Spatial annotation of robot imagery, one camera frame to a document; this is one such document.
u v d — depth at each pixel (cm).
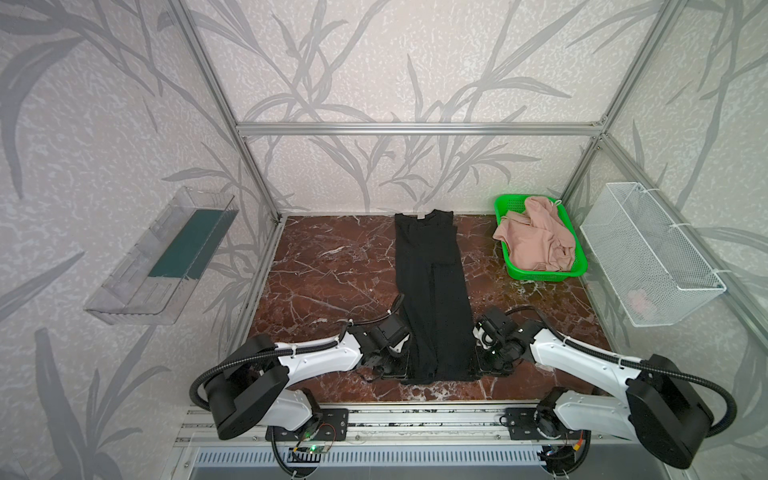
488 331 70
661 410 41
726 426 42
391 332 66
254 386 42
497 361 71
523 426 72
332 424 74
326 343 53
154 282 63
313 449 71
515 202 116
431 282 99
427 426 75
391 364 71
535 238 102
